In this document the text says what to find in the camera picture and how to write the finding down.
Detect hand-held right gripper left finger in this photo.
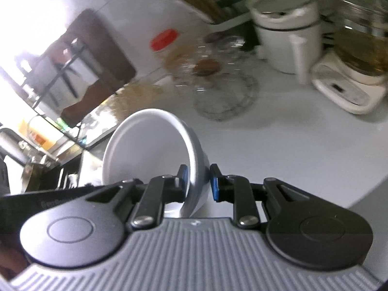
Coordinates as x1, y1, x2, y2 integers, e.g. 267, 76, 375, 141
86, 164, 188, 231

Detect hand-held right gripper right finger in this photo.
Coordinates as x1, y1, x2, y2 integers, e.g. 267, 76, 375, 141
210, 164, 307, 229

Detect white bowl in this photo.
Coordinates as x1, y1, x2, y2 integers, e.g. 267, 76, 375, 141
101, 108, 211, 219

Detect person's left hand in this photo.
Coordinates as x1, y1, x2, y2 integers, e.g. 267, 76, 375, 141
0, 239, 28, 279

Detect tall steel faucet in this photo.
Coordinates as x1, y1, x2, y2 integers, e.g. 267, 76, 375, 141
0, 127, 46, 173

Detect yellow detergent bottle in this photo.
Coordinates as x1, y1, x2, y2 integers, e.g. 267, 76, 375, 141
18, 118, 65, 152

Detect red lid plastic jar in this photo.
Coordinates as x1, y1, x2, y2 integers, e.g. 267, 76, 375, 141
151, 29, 185, 70

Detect white electric pot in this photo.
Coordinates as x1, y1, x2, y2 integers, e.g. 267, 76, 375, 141
245, 0, 324, 85

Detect chopstick holder with chopsticks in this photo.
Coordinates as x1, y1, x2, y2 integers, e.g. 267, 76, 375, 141
172, 0, 253, 25

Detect glass kettle white base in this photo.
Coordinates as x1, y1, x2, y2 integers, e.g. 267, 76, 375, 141
312, 0, 388, 115

